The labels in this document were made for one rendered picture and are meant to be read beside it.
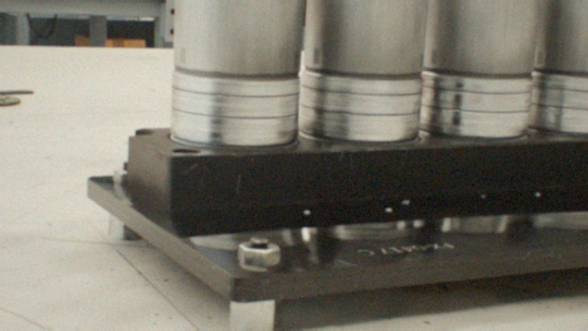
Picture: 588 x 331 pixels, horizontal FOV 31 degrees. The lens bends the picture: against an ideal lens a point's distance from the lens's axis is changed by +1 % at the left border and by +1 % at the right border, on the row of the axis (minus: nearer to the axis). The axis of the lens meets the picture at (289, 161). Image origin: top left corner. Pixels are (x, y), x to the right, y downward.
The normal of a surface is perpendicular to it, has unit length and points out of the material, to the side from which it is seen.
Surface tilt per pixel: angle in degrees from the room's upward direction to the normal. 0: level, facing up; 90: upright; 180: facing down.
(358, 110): 90
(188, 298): 0
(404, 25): 90
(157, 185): 90
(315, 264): 0
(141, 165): 90
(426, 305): 0
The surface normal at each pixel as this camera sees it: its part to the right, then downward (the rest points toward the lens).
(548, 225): 0.05, -0.98
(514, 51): 0.50, 0.18
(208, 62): -0.42, 0.14
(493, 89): 0.17, 0.19
